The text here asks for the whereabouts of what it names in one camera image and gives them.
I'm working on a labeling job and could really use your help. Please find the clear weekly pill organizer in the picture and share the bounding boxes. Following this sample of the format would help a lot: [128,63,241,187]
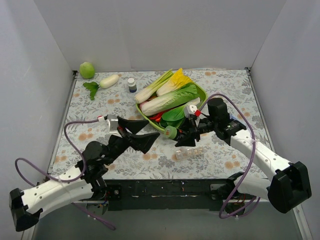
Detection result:
[175,147,205,160]

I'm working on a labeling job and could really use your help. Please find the green pill bottle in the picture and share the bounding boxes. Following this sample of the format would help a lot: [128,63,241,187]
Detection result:
[164,125,183,141]

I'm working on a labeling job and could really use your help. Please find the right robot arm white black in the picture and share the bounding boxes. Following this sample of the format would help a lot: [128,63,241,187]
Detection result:
[174,98,312,214]

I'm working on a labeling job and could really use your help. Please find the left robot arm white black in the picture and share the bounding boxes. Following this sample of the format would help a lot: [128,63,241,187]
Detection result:
[9,115,160,232]

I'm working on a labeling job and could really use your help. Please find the bok choy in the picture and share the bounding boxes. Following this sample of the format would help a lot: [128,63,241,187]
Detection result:
[159,97,201,128]

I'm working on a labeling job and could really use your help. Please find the red chili peppers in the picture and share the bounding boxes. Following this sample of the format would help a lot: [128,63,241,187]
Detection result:
[149,111,165,123]

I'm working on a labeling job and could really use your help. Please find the floral patterned table mat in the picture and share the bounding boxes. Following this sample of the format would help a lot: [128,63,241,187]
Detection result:
[49,69,270,180]

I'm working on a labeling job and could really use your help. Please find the green napa cabbage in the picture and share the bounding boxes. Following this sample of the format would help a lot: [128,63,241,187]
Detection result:
[141,83,199,117]

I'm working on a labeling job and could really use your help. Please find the green plastic tray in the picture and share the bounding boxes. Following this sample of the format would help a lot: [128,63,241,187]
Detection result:
[135,83,208,133]

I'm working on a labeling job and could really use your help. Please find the white blue pill bottle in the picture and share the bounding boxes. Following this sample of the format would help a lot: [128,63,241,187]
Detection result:
[127,77,137,93]

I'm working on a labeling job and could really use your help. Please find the leek white green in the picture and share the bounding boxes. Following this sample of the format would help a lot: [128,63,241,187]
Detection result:
[134,69,174,104]

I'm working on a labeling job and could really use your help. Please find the blue pill blister pack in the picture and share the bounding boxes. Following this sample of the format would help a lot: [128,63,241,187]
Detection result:
[229,113,239,121]

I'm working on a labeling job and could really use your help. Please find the yellow napa cabbage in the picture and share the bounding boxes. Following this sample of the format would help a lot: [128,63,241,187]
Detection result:
[156,68,193,97]

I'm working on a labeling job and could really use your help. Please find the white radish with leaves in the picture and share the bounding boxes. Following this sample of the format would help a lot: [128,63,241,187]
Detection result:
[83,74,120,101]

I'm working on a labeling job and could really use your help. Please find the green round cabbage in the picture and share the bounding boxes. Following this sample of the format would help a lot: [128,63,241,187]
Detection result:
[79,62,96,79]

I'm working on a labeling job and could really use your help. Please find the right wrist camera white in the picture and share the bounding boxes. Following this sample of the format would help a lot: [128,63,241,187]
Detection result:
[183,105,202,119]

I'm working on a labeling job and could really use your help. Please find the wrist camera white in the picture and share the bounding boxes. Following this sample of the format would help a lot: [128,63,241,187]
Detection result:
[183,105,202,119]
[104,114,118,134]

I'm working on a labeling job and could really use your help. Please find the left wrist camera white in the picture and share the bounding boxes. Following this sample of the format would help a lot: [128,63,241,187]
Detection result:
[104,114,118,134]

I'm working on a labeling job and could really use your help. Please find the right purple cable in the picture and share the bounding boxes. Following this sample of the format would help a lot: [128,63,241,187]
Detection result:
[198,93,261,220]

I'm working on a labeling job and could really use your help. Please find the purple cable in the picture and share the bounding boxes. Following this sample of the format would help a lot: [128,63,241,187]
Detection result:
[198,93,261,220]
[14,116,116,231]

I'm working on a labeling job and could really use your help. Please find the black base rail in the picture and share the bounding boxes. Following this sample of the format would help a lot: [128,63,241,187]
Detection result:
[82,178,231,211]

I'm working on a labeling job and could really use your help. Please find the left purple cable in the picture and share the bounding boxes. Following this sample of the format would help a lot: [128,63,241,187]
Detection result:
[14,116,116,231]

